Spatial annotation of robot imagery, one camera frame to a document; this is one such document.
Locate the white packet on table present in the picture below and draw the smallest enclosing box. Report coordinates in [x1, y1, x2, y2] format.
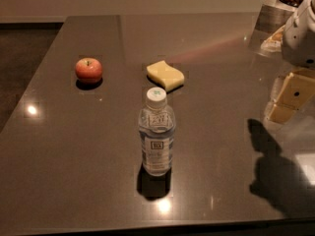
[261, 26, 284, 53]

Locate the red apple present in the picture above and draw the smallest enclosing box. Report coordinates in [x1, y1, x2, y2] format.
[75, 58, 102, 85]

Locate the metal box on table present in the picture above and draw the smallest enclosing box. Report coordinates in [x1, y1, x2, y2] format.
[249, 3, 294, 56]

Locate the yellow sponge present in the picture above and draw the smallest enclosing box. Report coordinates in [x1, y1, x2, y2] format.
[147, 61, 185, 92]

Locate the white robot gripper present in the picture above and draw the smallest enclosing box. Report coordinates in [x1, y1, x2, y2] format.
[266, 0, 315, 124]

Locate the clear plastic water bottle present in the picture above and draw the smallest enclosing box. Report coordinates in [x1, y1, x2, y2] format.
[138, 88, 176, 177]

